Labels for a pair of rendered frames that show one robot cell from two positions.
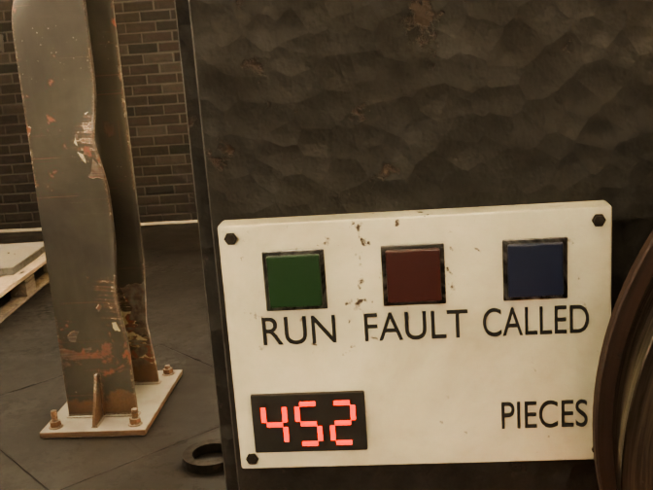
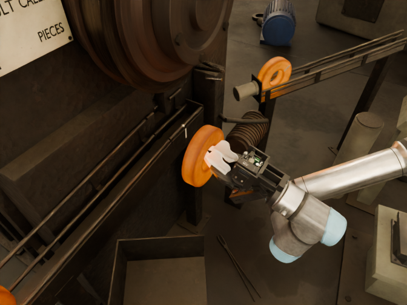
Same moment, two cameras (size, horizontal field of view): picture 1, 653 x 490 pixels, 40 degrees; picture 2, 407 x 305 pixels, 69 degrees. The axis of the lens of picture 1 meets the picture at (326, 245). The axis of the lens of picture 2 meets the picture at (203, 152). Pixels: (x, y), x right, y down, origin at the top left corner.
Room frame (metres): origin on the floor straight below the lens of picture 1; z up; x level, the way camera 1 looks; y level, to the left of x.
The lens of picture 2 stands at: (0.03, 0.26, 1.36)
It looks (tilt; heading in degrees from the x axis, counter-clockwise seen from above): 46 degrees down; 296
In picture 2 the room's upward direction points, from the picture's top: straight up
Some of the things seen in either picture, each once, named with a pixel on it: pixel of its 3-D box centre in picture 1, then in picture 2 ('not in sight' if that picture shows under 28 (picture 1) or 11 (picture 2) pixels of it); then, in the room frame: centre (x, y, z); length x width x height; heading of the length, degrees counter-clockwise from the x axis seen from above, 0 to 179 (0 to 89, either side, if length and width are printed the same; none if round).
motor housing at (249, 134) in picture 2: not in sight; (243, 163); (0.28, -0.70, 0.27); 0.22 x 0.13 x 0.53; 85
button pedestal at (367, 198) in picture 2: not in sight; (389, 160); (-0.35, -0.99, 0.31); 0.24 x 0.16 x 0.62; 85
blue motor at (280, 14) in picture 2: not in sight; (278, 20); (0.65, -2.66, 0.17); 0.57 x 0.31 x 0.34; 105
